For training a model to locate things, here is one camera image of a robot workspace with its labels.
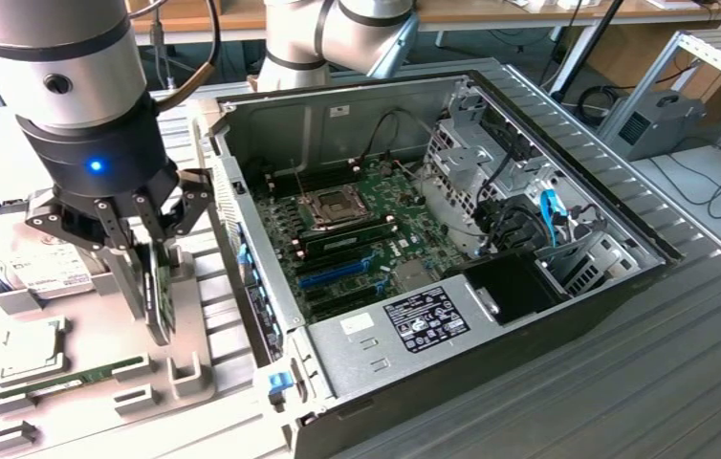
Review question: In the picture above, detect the black stand pole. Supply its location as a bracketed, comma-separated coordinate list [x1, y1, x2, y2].
[549, 0, 626, 104]

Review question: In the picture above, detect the green motherboard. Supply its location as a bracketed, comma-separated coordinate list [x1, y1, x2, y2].
[249, 160, 463, 326]

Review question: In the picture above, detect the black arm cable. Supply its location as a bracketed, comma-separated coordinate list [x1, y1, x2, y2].
[129, 0, 221, 109]

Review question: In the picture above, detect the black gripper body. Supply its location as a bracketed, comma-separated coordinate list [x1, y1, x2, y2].
[14, 91, 184, 208]

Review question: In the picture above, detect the perforated metal disk bay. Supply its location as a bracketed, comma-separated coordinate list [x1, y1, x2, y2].
[425, 117, 564, 250]

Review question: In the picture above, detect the black open PC case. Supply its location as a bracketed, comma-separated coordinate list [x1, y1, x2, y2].
[185, 69, 683, 459]

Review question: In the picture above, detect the silver CPU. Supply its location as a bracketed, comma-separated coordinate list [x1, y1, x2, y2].
[0, 324, 61, 379]

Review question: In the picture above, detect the black coiled cable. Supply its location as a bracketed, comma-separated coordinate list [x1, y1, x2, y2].
[573, 84, 619, 121]

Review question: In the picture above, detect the green RAM stick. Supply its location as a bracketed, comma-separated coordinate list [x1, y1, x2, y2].
[0, 356, 144, 403]

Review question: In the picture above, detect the blue SATA wire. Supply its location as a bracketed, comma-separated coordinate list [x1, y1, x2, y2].
[540, 188, 568, 250]

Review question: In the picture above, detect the graphics card with metal bracket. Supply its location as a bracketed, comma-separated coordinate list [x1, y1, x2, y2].
[138, 238, 182, 346]

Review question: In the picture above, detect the blue case latch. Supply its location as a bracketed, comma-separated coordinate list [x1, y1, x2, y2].
[266, 372, 294, 396]

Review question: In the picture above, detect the wooden desk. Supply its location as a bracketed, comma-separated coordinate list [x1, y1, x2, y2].
[126, 0, 269, 49]
[416, 0, 721, 99]

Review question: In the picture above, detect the grey parts rack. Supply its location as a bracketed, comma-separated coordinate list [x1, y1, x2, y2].
[0, 233, 217, 455]

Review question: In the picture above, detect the silver chipset heatsink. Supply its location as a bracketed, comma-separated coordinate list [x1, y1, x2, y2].
[392, 264, 441, 294]

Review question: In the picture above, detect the black floor cable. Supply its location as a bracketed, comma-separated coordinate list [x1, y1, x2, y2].
[643, 152, 721, 243]

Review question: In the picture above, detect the grey equipment box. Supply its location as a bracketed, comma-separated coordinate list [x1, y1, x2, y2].
[614, 90, 708, 163]

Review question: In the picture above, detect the black looped wire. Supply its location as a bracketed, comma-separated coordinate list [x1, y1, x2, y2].
[359, 109, 437, 164]

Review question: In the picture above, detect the metal CPU socket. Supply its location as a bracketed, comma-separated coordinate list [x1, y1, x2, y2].
[294, 186, 367, 230]

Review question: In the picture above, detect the grey flat wire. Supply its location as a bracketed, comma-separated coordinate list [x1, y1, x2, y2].
[536, 229, 610, 269]

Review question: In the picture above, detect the dark RAM stick with label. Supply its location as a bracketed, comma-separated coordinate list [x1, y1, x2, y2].
[300, 224, 396, 254]

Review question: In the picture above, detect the black expansion slot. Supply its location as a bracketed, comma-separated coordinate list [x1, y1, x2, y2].
[302, 282, 379, 307]
[308, 295, 388, 320]
[294, 246, 377, 272]

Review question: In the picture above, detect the blue expansion slot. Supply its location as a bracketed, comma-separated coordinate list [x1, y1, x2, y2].
[297, 260, 368, 289]

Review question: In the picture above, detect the grey power supply unit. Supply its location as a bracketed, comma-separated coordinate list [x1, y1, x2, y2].
[302, 273, 503, 402]

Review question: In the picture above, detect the black power wire bundle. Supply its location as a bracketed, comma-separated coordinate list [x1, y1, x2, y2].
[473, 195, 545, 254]

